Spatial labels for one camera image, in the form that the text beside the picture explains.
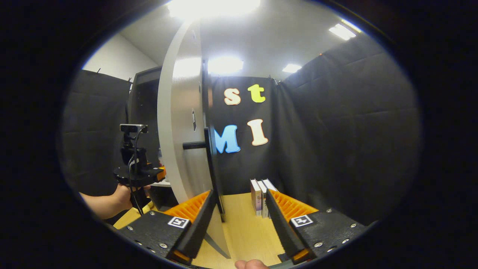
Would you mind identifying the black backdrop cloth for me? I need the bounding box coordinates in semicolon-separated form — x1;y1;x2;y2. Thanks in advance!
62;34;422;225

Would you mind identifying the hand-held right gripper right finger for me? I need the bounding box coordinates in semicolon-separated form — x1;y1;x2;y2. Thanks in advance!
266;189;375;264

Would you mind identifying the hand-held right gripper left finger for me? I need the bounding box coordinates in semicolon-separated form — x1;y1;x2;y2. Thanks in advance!
116;189;217;264

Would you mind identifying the black cabinet door handle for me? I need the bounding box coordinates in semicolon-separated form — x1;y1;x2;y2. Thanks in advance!
182;127;218;156

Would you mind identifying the black cable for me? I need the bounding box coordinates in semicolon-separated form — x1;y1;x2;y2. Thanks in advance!
128;127;145;217

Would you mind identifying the grey cabinet door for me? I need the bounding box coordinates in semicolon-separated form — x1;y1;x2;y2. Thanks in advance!
157;21;232;259

